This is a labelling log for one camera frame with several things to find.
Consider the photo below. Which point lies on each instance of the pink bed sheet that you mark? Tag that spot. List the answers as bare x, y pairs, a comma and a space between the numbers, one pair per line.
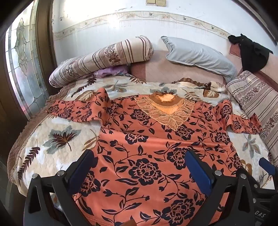
152, 69

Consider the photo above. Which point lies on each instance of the small beige wall switch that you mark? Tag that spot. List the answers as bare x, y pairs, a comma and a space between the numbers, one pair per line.
151, 2

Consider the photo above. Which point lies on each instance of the purple cloth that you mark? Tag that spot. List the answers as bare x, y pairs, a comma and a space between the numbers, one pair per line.
113, 71

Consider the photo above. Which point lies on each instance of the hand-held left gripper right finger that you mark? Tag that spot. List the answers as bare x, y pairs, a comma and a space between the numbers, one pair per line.
198, 171

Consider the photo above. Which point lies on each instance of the grey pillow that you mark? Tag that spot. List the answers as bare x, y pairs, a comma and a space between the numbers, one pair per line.
195, 54

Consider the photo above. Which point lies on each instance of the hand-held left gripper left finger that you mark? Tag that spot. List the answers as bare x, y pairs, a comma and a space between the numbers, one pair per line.
80, 172

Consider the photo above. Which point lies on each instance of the striped floral bolster pillow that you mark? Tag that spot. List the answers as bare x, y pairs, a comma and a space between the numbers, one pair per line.
104, 58

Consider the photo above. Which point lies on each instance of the leaf print blanket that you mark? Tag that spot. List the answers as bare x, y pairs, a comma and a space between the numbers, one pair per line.
43, 152

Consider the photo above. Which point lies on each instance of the orange floral shirt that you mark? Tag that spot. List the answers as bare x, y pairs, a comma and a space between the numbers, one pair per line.
147, 141

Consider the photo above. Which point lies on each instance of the large beige wall switch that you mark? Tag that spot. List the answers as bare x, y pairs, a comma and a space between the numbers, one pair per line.
161, 2

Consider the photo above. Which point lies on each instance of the black garment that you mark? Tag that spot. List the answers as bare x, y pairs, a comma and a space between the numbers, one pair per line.
252, 54

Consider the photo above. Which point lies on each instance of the wooden door with patterned glass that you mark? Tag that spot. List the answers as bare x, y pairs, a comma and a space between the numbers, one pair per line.
26, 65

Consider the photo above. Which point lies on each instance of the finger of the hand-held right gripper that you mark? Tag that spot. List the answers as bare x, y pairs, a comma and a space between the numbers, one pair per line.
267, 165

